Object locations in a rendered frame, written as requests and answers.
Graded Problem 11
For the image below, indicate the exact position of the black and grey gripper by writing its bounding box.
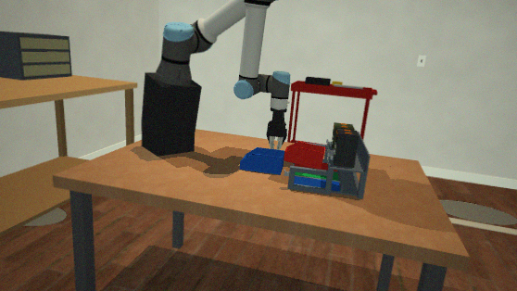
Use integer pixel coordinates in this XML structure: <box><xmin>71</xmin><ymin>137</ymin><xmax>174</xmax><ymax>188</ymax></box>
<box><xmin>267</xmin><ymin>108</ymin><xmax>287</xmax><ymax>150</ymax></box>

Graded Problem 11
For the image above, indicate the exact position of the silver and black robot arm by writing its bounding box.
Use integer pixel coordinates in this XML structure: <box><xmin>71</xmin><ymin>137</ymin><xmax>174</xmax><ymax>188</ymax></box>
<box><xmin>156</xmin><ymin>0</ymin><xmax>290</xmax><ymax>110</ymax></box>

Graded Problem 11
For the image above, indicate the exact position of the red bin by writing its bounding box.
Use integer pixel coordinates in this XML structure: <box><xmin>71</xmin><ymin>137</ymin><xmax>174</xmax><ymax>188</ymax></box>
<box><xmin>284</xmin><ymin>142</ymin><xmax>325</xmax><ymax>170</ymax></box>

